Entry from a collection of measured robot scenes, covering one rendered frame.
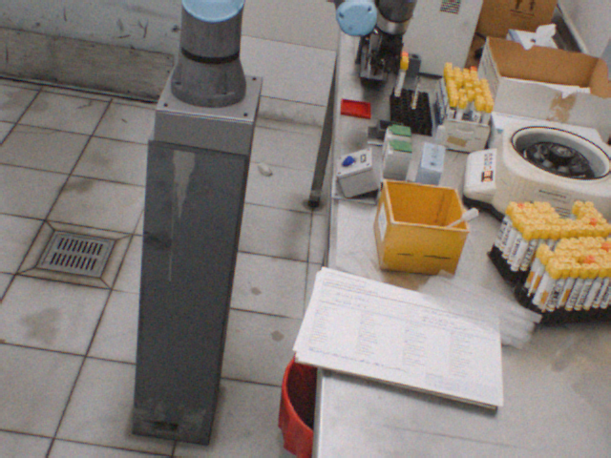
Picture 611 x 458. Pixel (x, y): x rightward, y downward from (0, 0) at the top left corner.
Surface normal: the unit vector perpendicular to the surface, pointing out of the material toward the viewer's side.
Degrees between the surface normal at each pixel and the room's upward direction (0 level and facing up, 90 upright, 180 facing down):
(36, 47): 91
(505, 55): 88
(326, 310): 1
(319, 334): 0
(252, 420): 0
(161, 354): 90
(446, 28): 90
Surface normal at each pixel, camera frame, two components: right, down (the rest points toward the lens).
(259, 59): -0.05, 0.57
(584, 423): 0.15, -0.81
